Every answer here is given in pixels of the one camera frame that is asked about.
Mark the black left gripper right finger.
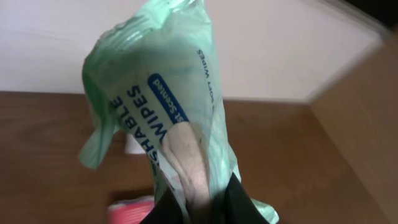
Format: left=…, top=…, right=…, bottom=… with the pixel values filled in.
left=223, top=174, right=269, bottom=224

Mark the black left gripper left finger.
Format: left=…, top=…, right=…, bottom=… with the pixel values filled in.
left=140, top=187, right=186, bottom=224

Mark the red purple snack packet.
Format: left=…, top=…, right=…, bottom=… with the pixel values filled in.
left=108, top=196, right=155, bottom=224

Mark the white barcode scanner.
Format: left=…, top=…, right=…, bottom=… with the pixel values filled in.
left=125, top=134, right=146, bottom=154

